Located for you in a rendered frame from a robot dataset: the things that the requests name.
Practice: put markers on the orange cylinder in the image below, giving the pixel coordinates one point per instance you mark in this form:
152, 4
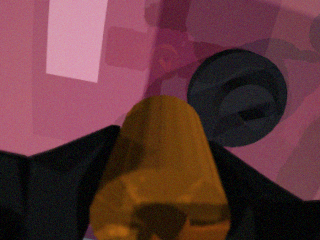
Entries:
160, 182

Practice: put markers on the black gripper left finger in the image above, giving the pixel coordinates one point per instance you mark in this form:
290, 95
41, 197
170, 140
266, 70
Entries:
48, 195

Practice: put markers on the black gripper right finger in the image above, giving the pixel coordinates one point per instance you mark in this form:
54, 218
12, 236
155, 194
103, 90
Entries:
261, 209

